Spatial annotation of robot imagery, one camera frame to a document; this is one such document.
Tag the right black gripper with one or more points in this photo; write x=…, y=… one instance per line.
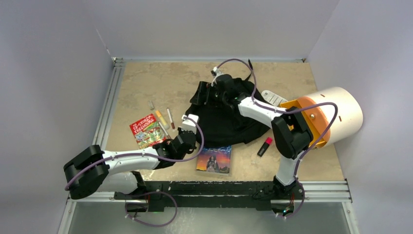
x=204, y=87

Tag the black student backpack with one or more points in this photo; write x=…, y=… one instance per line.
x=224, y=126

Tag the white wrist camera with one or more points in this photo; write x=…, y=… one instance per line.
x=216, y=72
x=189, y=123

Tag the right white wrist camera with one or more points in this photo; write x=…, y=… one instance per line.
x=216, y=72

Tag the small clear cap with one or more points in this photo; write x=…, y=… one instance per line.
x=151, y=105

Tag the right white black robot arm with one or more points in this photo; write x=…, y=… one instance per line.
x=292, y=134

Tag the white red-capped marker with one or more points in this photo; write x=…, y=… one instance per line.
x=170, y=118

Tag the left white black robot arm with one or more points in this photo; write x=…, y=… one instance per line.
x=87, y=171

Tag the white cylinder orange drawer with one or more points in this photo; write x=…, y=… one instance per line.
x=348, y=121

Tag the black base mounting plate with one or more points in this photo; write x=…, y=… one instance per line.
x=259, y=195

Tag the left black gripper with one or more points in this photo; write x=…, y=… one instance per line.
x=179, y=130

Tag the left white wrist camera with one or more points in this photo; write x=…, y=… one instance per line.
x=189, y=123

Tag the white brown-tipped pen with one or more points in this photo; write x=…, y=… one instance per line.
x=164, y=130

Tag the pink black highlighter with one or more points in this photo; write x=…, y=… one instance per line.
x=264, y=146

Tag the aluminium frame rails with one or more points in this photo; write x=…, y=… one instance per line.
x=313, y=190

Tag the red Treehouse book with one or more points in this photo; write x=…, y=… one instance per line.
x=147, y=132

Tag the Jane Eyre blue book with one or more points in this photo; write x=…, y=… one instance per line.
x=215, y=160

